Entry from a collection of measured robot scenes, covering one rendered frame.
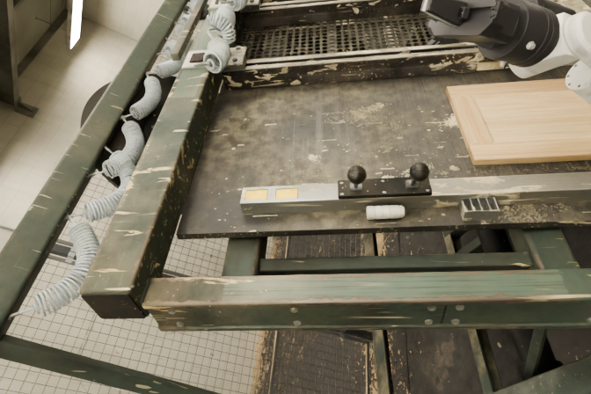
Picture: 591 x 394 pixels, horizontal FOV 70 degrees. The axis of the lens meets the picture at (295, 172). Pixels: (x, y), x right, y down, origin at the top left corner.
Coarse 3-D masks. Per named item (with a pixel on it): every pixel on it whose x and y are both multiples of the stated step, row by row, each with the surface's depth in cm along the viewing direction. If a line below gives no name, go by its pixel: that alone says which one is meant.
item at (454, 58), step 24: (216, 24) 125; (240, 48) 132; (408, 48) 128; (432, 48) 127; (456, 48) 126; (240, 72) 131; (264, 72) 130; (288, 72) 130; (312, 72) 130; (336, 72) 129; (360, 72) 129; (384, 72) 128; (408, 72) 128; (432, 72) 128; (456, 72) 127
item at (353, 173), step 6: (354, 168) 81; (360, 168) 81; (348, 174) 82; (354, 174) 81; (360, 174) 81; (366, 174) 82; (354, 180) 81; (360, 180) 81; (354, 186) 90; (360, 186) 91
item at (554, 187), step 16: (496, 176) 91; (512, 176) 91; (528, 176) 90; (544, 176) 90; (560, 176) 89; (576, 176) 89; (272, 192) 96; (304, 192) 94; (320, 192) 94; (336, 192) 93; (432, 192) 90; (448, 192) 90; (464, 192) 89; (480, 192) 89; (496, 192) 88; (512, 192) 88; (528, 192) 88; (544, 192) 87; (560, 192) 87; (576, 192) 87; (256, 208) 95; (272, 208) 95; (288, 208) 95; (304, 208) 94; (320, 208) 94; (336, 208) 94; (352, 208) 94
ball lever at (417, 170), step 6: (420, 162) 81; (414, 168) 80; (420, 168) 79; (426, 168) 80; (414, 174) 80; (420, 174) 79; (426, 174) 79; (408, 180) 91; (414, 180) 86; (420, 180) 80; (408, 186) 90; (414, 186) 90
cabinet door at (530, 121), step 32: (448, 96) 120; (480, 96) 116; (512, 96) 115; (544, 96) 113; (576, 96) 112; (480, 128) 106; (512, 128) 105; (544, 128) 104; (576, 128) 103; (480, 160) 99; (512, 160) 98; (544, 160) 98; (576, 160) 97
